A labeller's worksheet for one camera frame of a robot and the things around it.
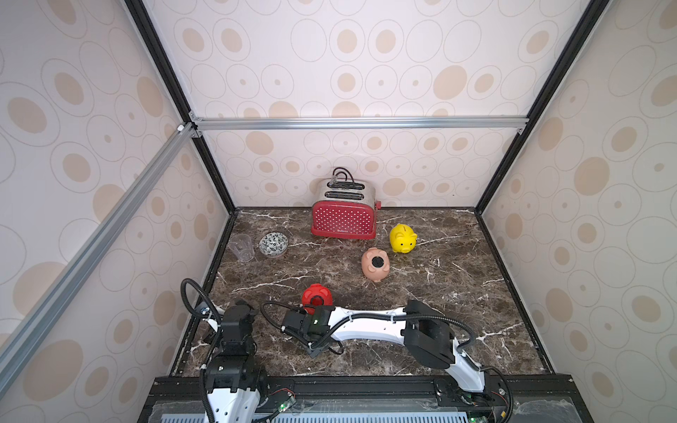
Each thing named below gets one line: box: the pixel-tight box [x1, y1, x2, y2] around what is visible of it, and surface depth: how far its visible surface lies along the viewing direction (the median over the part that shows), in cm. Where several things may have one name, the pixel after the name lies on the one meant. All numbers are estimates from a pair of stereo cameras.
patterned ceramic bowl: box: [258, 230, 290, 259], surface depth 107 cm
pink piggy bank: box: [361, 246, 391, 282], surface depth 94 cm
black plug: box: [371, 251, 387, 268], surface depth 94 cm
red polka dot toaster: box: [311, 178, 382, 240], surface depth 105 cm
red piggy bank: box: [301, 282, 335, 315], surface depth 85 cm
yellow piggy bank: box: [389, 222, 418, 254], surface depth 102 cm
